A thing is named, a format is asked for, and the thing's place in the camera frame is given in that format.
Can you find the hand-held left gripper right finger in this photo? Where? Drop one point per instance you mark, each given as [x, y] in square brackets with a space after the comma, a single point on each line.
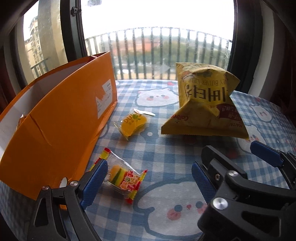
[203, 180]

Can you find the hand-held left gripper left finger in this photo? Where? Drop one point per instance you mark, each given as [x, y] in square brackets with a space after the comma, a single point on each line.
[93, 183]

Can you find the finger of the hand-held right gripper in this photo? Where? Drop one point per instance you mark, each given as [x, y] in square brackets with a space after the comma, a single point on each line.
[266, 153]

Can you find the burger gummy candy packet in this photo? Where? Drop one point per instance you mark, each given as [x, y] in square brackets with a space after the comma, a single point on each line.
[122, 178]

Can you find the orange cardboard box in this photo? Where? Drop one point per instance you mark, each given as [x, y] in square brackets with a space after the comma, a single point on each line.
[57, 129]

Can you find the blue checked tablecloth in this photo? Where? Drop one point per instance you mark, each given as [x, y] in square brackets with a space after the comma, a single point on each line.
[161, 150]

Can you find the yellow jelly packet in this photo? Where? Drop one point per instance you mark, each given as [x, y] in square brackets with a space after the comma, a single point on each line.
[133, 122]

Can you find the yellow chips bag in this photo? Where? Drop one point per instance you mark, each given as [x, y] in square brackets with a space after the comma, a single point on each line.
[203, 104]

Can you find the dark red curtain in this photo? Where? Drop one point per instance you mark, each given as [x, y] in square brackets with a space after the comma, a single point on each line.
[282, 69]

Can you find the balcony railing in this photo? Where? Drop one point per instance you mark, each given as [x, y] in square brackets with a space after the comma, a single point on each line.
[138, 51]

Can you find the beige apartment building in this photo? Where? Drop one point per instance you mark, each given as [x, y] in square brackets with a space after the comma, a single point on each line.
[34, 51]

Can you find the black window frame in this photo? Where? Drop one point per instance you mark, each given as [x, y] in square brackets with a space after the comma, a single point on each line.
[71, 34]

